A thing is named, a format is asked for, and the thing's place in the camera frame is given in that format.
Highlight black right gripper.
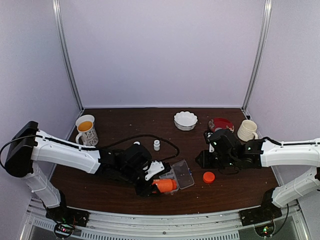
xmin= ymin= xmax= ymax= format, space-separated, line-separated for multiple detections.
xmin=196 ymin=149 xmax=237 ymax=169

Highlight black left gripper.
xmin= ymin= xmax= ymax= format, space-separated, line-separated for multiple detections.
xmin=119 ymin=165 xmax=162 ymax=198

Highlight orange bottle cap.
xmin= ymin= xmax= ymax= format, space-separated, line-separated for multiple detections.
xmin=202 ymin=171 xmax=216 ymax=184

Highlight orange pill bottle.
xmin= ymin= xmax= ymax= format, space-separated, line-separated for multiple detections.
xmin=152 ymin=178 xmax=178 ymax=193

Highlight clear plastic pill organizer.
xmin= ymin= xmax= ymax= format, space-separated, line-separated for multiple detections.
xmin=159 ymin=160 xmax=195 ymax=195

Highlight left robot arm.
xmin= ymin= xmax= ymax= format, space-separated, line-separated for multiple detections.
xmin=1 ymin=121 xmax=165 ymax=222

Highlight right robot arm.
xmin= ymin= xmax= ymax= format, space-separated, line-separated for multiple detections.
xmin=195 ymin=129 xmax=320 ymax=221

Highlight red floral saucer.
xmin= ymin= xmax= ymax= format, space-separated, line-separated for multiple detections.
xmin=208 ymin=117 xmax=235 ymax=133

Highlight white fluted ceramic bowl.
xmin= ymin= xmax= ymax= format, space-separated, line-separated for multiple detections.
xmin=173 ymin=111 xmax=198 ymax=131

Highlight small white pill bottle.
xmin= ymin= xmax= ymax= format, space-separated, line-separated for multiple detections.
xmin=153 ymin=139 xmax=161 ymax=151

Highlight cream ribbed ceramic mug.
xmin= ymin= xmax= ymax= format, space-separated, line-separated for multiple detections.
xmin=237 ymin=119 xmax=259 ymax=142

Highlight floral mug yellow inside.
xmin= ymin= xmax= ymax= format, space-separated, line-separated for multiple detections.
xmin=75 ymin=114 xmax=99 ymax=146

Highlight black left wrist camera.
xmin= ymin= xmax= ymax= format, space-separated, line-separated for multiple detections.
xmin=142 ymin=161 xmax=172 ymax=181

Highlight black camera cable left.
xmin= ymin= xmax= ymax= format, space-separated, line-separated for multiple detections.
xmin=99 ymin=134 xmax=181 ymax=161

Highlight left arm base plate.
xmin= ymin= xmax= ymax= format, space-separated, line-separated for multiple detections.
xmin=45 ymin=206 xmax=90 ymax=227

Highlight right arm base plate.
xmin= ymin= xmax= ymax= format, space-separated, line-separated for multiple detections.
xmin=239 ymin=206 xmax=283 ymax=227

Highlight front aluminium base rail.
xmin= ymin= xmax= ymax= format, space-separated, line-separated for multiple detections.
xmin=19 ymin=192 xmax=308 ymax=240

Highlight aluminium frame post right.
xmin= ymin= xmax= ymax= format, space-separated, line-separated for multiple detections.
xmin=241 ymin=0 xmax=273 ymax=115

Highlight aluminium frame post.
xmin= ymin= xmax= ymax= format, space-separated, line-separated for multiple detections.
xmin=241 ymin=0 xmax=273 ymax=115
xmin=52 ymin=0 xmax=84 ymax=112

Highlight aluminium frame post left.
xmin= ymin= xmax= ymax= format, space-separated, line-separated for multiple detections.
xmin=52 ymin=0 xmax=84 ymax=112

